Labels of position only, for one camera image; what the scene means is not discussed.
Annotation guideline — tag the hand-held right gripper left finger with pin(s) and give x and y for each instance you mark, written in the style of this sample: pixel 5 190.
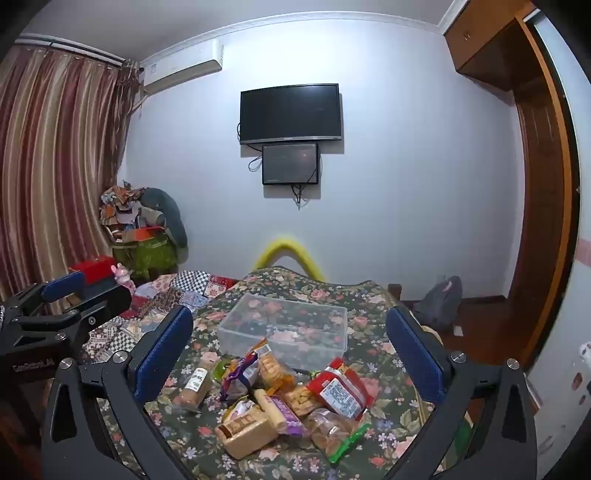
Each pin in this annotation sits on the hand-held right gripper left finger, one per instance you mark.
pixel 161 357

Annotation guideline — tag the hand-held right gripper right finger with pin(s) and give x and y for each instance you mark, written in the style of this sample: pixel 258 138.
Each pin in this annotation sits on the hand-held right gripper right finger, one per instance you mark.
pixel 415 355

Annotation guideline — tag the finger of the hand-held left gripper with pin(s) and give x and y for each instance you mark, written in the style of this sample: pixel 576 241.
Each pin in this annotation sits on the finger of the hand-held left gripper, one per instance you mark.
pixel 108 302
pixel 62 285

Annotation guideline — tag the brown cylinder snack pack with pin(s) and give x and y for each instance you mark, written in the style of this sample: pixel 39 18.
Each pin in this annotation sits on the brown cylinder snack pack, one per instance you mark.
pixel 195 390

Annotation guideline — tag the small green candy packet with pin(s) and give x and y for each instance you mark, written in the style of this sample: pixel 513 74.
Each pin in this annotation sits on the small green candy packet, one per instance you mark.
pixel 221 370

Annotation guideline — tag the purple snack bag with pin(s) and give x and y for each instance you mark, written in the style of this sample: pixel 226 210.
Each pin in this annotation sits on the purple snack bag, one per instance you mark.
pixel 238 376

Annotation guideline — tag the red packet white label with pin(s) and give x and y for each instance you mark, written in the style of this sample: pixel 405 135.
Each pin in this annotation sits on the red packet white label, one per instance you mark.
pixel 339 390

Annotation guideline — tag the orange-edged cracker packet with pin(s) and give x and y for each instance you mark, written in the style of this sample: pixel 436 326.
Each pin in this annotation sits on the orange-edged cracker packet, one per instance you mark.
pixel 272 367

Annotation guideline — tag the sliced bread pack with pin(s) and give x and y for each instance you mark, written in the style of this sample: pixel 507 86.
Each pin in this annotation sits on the sliced bread pack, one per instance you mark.
pixel 247 431

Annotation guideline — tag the clear pastry bag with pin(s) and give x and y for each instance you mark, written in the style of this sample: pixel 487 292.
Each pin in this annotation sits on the clear pastry bag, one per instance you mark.
pixel 332 434

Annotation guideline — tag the clear biscuit packet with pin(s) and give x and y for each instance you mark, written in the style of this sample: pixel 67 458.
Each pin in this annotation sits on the clear biscuit packet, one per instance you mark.
pixel 302 399

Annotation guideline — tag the cream wafer pack purple label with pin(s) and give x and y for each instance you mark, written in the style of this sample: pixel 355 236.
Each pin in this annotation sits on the cream wafer pack purple label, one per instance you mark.
pixel 277 408

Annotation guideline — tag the clear plastic container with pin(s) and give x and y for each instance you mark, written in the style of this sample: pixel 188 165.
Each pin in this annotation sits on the clear plastic container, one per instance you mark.
pixel 286 323

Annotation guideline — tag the pink toy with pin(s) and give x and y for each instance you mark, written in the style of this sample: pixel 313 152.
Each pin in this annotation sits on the pink toy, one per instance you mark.
pixel 123 277

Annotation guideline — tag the red box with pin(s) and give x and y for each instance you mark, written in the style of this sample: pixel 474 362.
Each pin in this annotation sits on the red box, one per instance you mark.
pixel 92 268

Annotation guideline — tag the grey backpack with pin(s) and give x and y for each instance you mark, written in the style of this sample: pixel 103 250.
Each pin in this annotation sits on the grey backpack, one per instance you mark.
pixel 438 302

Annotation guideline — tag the green chair cover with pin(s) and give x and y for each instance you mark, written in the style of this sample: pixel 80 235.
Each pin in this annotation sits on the green chair cover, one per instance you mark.
pixel 147 256

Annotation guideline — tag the patchwork quilt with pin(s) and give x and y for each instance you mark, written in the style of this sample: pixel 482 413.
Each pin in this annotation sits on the patchwork quilt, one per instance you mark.
pixel 184 288

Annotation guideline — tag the patterned clothes pile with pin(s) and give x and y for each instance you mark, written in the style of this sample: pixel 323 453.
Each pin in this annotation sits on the patterned clothes pile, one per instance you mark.
pixel 121 205

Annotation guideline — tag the grey cloth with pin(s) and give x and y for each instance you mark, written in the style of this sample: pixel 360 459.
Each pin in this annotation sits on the grey cloth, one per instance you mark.
pixel 168 212

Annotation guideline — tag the floral blanket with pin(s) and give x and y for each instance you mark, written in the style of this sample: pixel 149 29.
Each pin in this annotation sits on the floral blanket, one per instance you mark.
pixel 323 295

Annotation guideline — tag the striped curtain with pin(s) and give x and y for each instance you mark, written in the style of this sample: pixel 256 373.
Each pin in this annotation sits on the striped curtain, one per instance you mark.
pixel 51 175

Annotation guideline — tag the white panel with pink print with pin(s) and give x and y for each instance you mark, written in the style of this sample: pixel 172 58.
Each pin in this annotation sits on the white panel with pink print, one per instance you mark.
pixel 561 323

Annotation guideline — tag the yellow curved tube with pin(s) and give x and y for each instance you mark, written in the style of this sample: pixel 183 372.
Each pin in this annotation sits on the yellow curved tube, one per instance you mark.
pixel 288 247

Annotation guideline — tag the small black monitor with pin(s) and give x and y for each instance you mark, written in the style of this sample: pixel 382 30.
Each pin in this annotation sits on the small black monitor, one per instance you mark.
pixel 290 164

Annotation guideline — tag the white air conditioner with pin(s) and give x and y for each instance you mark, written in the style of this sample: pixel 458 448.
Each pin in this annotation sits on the white air conditioner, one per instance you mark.
pixel 184 64

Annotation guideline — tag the large black television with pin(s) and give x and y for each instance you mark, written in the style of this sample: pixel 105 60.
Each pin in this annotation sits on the large black television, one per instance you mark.
pixel 291 113

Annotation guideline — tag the wooden overhead cabinet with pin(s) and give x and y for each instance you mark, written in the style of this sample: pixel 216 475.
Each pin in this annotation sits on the wooden overhead cabinet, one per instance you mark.
pixel 485 41

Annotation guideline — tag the wooden door frame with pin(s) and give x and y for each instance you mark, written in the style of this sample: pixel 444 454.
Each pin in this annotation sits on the wooden door frame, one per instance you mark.
pixel 540 207

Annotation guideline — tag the white curtain rail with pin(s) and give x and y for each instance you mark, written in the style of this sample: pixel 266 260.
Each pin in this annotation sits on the white curtain rail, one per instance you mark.
pixel 69 48

